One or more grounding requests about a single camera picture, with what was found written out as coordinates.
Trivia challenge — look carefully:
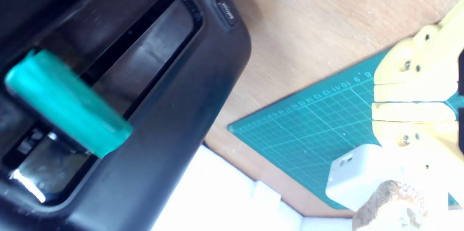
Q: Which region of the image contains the brown bread slice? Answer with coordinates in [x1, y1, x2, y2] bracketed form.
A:
[352, 180, 452, 231]

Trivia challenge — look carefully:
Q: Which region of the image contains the black two-slot toaster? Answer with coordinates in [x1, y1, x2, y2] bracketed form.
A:
[0, 0, 252, 231]

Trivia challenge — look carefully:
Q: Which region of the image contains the green toaster lever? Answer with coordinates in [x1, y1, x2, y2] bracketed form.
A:
[4, 49, 133, 158]

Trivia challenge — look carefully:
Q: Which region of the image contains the white rounded block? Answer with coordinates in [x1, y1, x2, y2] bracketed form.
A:
[325, 144, 417, 213]

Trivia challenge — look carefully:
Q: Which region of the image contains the green cutting mat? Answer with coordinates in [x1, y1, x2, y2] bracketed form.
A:
[227, 47, 464, 210]

